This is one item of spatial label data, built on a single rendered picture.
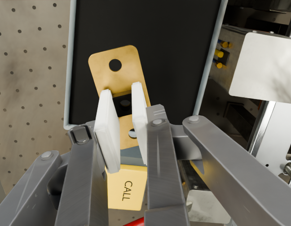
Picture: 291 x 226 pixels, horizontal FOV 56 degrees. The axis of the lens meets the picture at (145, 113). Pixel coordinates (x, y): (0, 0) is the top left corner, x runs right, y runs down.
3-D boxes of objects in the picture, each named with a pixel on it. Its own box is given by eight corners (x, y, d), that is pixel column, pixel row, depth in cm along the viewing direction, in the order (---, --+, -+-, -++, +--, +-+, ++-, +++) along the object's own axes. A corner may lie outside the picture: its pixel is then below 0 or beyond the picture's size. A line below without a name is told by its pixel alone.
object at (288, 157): (238, 118, 82) (293, 176, 55) (222, 116, 81) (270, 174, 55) (243, 103, 80) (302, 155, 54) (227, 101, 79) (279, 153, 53)
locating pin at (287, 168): (287, 168, 55) (299, 180, 51) (278, 167, 55) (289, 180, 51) (291, 159, 54) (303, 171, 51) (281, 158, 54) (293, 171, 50)
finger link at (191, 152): (150, 145, 13) (210, 131, 13) (144, 106, 18) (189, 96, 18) (156, 170, 14) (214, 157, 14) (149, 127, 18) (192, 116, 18)
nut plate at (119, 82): (158, 139, 24) (160, 145, 23) (116, 149, 24) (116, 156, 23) (135, 43, 20) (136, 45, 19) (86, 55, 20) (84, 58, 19)
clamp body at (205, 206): (186, 133, 83) (228, 224, 50) (147, 129, 82) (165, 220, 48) (191, 111, 80) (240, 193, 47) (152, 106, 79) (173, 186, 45)
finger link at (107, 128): (121, 172, 16) (108, 176, 16) (120, 122, 22) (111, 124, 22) (106, 127, 14) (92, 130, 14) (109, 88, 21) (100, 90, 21)
